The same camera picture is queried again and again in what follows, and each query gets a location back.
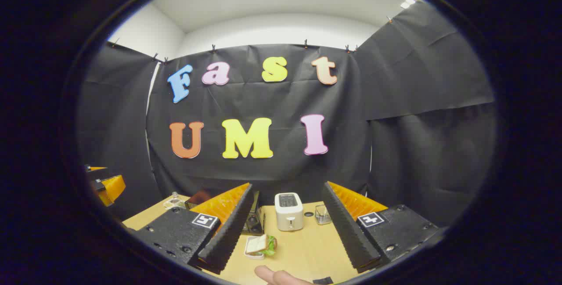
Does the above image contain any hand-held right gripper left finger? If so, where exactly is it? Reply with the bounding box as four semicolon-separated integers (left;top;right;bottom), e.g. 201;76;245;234
132;183;255;275

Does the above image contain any small white plate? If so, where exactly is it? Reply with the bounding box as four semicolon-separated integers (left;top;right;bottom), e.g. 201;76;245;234
244;236;267;260

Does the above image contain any sandwich with lettuce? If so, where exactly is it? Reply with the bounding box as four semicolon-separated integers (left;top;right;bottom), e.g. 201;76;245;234
247;234;277;257

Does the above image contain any white toaster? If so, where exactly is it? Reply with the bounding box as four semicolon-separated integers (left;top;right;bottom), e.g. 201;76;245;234
274;192;304;232

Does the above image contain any black electric oven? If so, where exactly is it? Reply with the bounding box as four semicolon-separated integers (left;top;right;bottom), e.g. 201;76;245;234
184;190;267;235

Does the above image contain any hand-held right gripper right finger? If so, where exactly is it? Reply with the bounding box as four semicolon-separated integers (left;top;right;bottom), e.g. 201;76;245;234
322;181;442;274

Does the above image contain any black backdrop cloth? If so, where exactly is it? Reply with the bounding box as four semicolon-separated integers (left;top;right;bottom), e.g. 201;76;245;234
77;2;499;228

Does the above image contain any clear glass cup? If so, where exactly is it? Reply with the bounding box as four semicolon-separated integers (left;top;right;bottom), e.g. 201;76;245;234
314;205;332;226

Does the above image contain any clear plastic water bottle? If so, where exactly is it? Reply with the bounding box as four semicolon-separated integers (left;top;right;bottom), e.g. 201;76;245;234
164;191;185;209

